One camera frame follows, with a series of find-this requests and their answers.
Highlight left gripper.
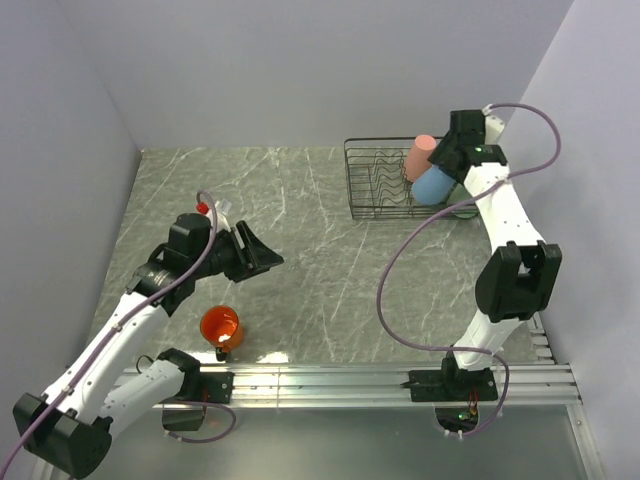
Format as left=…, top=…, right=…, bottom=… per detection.
left=191, top=220, right=283, bottom=283

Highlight salmon pink plastic cup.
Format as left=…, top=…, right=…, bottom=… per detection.
left=404, top=134, right=437, bottom=183

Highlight blue plastic cup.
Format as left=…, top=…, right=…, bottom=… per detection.
left=411, top=166, right=455, bottom=206

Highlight orange glass mug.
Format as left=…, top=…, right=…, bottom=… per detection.
left=200, top=305, right=245, bottom=362

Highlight tall green plastic cup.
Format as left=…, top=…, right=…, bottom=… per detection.
left=446, top=185, right=478, bottom=220

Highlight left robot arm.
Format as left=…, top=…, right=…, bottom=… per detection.
left=13, top=212, right=284, bottom=479

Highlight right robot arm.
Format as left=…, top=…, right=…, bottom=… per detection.
left=430, top=109, right=562, bottom=400

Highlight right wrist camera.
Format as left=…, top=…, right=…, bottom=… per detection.
left=482, top=104, right=506, bottom=145

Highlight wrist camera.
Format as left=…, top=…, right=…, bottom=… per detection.
left=196, top=199, right=232, bottom=232
left=482, top=104, right=506, bottom=145

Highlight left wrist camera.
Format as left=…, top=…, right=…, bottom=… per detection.
left=196, top=199, right=232, bottom=232

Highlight black wire dish rack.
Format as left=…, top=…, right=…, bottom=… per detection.
left=343, top=136, right=470, bottom=220

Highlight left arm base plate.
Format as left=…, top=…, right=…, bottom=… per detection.
left=159, top=373, right=237, bottom=443

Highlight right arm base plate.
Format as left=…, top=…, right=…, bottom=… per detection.
left=402, top=367, right=498, bottom=434

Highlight aluminium mounting rail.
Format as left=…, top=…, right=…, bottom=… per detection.
left=202, top=363, right=582, bottom=409

